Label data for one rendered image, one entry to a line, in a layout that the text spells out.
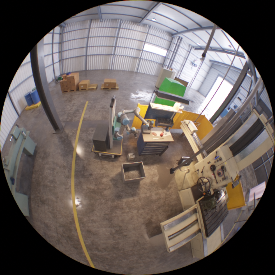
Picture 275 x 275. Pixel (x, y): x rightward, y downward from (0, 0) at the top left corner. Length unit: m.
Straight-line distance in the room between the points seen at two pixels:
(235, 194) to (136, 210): 4.18
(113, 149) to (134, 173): 0.92
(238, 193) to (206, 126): 3.60
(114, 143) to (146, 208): 2.12
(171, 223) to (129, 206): 1.19
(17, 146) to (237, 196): 8.37
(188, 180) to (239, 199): 3.16
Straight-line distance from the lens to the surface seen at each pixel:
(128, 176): 2.49
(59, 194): 3.20
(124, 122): 1.50
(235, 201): 5.24
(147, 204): 2.85
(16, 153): 4.00
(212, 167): 2.18
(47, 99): 3.45
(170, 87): 4.55
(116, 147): 2.75
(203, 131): 5.13
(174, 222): 2.43
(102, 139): 2.29
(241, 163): 2.72
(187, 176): 2.90
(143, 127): 2.44
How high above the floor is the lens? 2.69
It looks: 51 degrees down
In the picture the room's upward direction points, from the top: 20 degrees clockwise
